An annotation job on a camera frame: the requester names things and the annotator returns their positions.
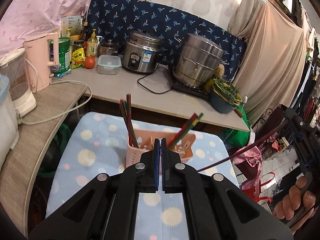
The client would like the green chopstick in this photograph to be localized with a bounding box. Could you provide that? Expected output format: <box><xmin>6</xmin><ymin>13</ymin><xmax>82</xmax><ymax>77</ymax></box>
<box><xmin>169</xmin><ymin>113</ymin><xmax>204</xmax><ymax>150</ymax></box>
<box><xmin>122</xmin><ymin>100</ymin><xmax>139</xmax><ymax>148</ymax></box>

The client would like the dark red chopstick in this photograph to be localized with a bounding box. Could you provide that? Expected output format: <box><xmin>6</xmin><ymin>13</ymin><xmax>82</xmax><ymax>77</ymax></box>
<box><xmin>126</xmin><ymin>94</ymin><xmax>134</xmax><ymax>146</ymax></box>
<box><xmin>197</xmin><ymin>119</ymin><xmax>289</xmax><ymax>172</ymax></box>

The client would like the bright red chopstick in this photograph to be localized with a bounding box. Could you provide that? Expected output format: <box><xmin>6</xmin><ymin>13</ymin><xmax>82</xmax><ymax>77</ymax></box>
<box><xmin>167</xmin><ymin>113</ymin><xmax>198</xmax><ymax>149</ymax></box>
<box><xmin>119</xmin><ymin>99</ymin><xmax>133</xmax><ymax>146</ymax></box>

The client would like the person's right hand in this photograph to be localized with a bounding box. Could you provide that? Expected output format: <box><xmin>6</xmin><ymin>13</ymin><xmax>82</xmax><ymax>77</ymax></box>
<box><xmin>273</xmin><ymin>176</ymin><xmax>316</xmax><ymax>220</ymax></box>

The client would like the pink perforated utensil basket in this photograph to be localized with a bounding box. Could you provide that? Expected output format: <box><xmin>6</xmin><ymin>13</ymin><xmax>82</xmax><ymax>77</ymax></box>
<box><xmin>125</xmin><ymin>127</ymin><xmax>197</xmax><ymax>169</ymax></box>

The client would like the black induction cooktop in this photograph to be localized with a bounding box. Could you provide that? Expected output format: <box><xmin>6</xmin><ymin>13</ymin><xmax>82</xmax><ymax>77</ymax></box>
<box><xmin>171</xmin><ymin>80</ymin><xmax>209</xmax><ymax>101</ymax></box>

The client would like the light blue planet tablecloth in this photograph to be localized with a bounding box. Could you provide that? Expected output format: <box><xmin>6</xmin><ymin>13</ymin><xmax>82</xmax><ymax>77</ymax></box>
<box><xmin>46</xmin><ymin>112</ymin><xmax>239</xmax><ymax>239</ymax></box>

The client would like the green plastic bag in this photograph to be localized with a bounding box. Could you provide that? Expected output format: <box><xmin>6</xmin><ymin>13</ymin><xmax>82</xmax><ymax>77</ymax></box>
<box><xmin>223</xmin><ymin>106</ymin><xmax>251</xmax><ymax>148</ymax></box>

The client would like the blue bowl with greens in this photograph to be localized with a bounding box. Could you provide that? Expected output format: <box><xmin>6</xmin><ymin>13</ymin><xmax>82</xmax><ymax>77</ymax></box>
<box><xmin>209</xmin><ymin>79</ymin><xmax>244</xmax><ymax>114</ymax></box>

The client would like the beige curtain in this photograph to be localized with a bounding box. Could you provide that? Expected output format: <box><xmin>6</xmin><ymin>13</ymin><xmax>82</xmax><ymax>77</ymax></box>
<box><xmin>228</xmin><ymin>0</ymin><xmax>307</xmax><ymax>123</ymax></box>

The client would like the stainless steel steamer pot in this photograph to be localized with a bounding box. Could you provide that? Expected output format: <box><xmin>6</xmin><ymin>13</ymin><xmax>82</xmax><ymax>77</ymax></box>
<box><xmin>172</xmin><ymin>33</ymin><xmax>228</xmax><ymax>89</ymax></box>

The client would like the silver rice cooker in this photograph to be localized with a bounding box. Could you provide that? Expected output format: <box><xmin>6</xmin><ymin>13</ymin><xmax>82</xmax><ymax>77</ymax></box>
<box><xmin>121</xmin><ymin>30</ymin><xmax>163</xmax><ymax>74</ymax></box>

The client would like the clear food storage container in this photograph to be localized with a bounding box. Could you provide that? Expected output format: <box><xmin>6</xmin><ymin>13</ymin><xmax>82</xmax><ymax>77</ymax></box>
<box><xmin>97</xmin><ymin>55</ymin><xmax>121</xmax><ymax>75</ymax></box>

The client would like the small steel lidded pot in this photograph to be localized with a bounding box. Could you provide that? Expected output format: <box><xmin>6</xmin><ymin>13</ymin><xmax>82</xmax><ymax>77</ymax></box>
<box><xmin>98</xmin><ymin>39</ymin><xmax>120</xmax><ymax>56</ymax></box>

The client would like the red tomato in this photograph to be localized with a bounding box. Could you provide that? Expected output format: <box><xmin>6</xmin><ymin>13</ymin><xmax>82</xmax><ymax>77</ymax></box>
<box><xmin>84</xmin><ymin>56</ymin><xmax>95</xmax><ymax>69</ymax></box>

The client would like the cooking oil bottle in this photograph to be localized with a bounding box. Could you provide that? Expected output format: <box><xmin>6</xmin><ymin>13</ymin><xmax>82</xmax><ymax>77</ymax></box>
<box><xmin>86</xmin><ymin>29</ymin><xmax>98</xmax><ymax>57</ymax></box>

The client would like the yellow snack packet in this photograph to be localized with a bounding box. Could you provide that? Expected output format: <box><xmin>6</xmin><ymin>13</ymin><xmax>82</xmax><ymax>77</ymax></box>
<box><xmin>72</xmin><ymin>48</ymin><xmax>86</xmax><ymax>69</ymax></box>

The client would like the navy leaf print cloth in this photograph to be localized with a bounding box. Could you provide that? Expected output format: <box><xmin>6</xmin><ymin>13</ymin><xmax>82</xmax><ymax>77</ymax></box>
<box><xmin>87</xmin><ymin>0</ymin><xmax>247</xmax><ymax>81</ymax></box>

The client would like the green tin can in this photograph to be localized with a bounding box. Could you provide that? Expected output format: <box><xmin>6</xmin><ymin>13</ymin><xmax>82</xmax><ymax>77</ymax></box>
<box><xmin>51</xmin><ymin>37</ymin><xmax>72</xmax><ymax>77</ymax></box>

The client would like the pink electric kettle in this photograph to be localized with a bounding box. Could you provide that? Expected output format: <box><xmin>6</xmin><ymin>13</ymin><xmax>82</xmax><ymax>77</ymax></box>
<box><xmin>23</xmin><ymin>32</ymin><xmax>59</xmax><ymax>93</ymax></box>

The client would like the white blue dish drainer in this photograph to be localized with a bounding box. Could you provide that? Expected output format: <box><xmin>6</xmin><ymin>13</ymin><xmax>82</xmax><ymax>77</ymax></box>
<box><xmin>0</xmin><ymin>75</ymin><xmax>19</xmax><ymax>167</ymax></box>

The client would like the white box with print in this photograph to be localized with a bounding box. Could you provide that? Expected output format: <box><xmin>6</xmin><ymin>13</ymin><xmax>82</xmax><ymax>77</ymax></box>
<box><xmin>61</xmin><ymin>15</ymin><xmax>82</xmax><ymax>37</ymax></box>

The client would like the white blender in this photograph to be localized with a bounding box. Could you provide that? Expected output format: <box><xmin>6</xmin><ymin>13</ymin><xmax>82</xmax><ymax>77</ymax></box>
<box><xmin>1</xmin><ymin>48</ymin><xmax>36</xmax><ymax>119</ymax></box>

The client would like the pink floral curtain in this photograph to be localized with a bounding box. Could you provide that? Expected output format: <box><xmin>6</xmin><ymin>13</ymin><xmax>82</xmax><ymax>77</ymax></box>
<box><xmin>1</xmin><ymin>0</ymin><xmax>89</xmax><ymax>57</ymax></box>

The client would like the black cooker power cable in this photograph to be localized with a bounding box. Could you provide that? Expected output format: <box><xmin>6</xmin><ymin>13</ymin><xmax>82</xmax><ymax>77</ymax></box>
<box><xmin>137</xmin><ymin>63</ymin><xmax>173</xmax><ymax>95</ymax></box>

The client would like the white power cable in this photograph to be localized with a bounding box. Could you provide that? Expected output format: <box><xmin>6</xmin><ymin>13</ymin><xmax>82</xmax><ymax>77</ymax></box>
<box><xmin>17</xmin><ymin>58</ymin><xmax>93</xmax><ymax>126</ymax></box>

